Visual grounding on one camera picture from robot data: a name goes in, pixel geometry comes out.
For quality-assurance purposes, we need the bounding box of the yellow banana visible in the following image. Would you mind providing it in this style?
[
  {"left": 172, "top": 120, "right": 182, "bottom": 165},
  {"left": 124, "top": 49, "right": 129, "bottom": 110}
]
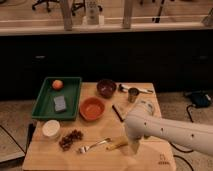
[{"left": 106, "top": 136, "right": 128, "bottom": 151}]

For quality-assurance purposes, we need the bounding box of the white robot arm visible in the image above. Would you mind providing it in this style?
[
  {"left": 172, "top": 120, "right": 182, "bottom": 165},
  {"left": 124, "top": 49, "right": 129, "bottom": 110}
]
[{"left": 124, "top": 100, "right": 213, "bottom": 156}]

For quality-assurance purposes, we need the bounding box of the red bowl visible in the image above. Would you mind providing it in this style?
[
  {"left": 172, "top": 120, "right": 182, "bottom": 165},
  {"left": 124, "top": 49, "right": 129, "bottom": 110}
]
[{"left": 79, "top": 97, "right": 105, "bottom": 121}]

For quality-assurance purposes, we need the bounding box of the dark maroon bowl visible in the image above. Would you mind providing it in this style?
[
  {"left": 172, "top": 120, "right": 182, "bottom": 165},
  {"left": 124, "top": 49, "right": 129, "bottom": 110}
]
[{"left": 97, "top": 79, "right": 117, "bottom": 98}]

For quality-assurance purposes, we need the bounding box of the dark chocolate bar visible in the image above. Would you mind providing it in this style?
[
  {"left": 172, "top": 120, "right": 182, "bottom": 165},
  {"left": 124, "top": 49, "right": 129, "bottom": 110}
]
[{"left": 112, "top": 105, "right": 125, "bottom": 122}]

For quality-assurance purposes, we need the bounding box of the silver fork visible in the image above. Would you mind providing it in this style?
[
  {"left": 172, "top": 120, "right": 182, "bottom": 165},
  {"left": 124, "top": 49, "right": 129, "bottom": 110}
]
[{"left": 77, "top": 138, "right": 111, "bottom": 154}]

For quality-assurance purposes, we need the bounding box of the metal measuring cup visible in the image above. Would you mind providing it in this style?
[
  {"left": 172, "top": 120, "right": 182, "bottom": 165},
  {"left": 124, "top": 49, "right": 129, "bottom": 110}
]
[{"left": 128, "top": 88, "right": 139, "bottom": 103}]

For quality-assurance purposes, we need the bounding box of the bunch of dark grapes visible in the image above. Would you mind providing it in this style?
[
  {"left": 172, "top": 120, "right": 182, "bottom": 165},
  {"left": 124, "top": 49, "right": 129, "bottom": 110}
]
[{"left": 59, "top": 130, "right": 83, "bottom": 151}]

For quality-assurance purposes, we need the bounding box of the dark blue device on floor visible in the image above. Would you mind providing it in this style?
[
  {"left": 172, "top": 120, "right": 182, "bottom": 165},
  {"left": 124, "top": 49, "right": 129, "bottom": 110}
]
[{"left": 185, "top": 91, "right": 211, "bottom": 108}]

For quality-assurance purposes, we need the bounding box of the grey sponge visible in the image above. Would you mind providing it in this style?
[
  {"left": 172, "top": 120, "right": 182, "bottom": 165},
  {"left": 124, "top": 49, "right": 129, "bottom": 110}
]
[{"left": 53, "top": 96, "right": 67, "bottom": 112}]

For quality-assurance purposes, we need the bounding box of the white cup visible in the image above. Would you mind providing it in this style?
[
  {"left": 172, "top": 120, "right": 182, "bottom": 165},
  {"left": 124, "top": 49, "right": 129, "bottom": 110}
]
[{"left": 42, "top": 120, "right": 60, "bottom": 139}]

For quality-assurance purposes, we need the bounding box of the green plastic tray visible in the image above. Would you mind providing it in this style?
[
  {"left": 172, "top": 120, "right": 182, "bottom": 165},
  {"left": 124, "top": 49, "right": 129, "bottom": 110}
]
[{"left": 32, "top": 77, "right": 82, "bottom": 121}]

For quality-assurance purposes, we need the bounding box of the orange fruit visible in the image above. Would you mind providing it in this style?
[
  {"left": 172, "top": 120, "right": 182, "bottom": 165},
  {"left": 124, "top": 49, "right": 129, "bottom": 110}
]
[{"left": 52, "top": 80, "right": 63, "bottom": 90}]

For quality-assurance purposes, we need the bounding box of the black office chair base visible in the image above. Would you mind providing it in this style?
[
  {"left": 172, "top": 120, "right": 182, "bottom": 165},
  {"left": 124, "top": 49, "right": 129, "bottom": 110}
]
[{"left": 31, "top": 0, "right": 59, "bottom": 13}]

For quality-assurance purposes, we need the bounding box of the black cable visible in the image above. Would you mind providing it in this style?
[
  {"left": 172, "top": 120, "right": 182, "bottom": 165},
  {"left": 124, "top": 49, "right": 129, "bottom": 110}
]
[{"left": 168, "top": 104, "right": 200, "bottom": 171}]

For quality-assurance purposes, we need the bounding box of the black handled utensil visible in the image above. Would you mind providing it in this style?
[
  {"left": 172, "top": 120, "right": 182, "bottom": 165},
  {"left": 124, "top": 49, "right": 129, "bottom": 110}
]
[{"left": 118, "top": 83, "right": 155, "bottom": 95}]

